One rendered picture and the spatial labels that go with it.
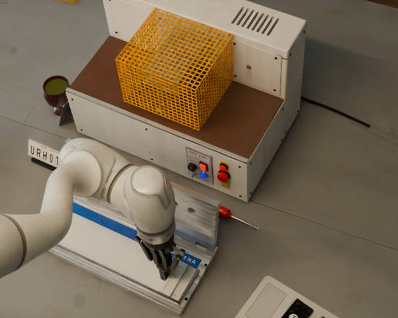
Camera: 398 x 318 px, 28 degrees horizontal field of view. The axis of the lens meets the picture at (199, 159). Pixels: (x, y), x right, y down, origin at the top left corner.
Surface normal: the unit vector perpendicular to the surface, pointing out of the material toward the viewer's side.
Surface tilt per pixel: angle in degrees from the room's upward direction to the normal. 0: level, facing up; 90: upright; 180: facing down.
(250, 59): 90
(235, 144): 0
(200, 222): 79
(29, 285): 0
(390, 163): 0
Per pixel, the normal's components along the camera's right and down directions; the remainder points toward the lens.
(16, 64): -0.06, -0.57
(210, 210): -0.47, 0.61
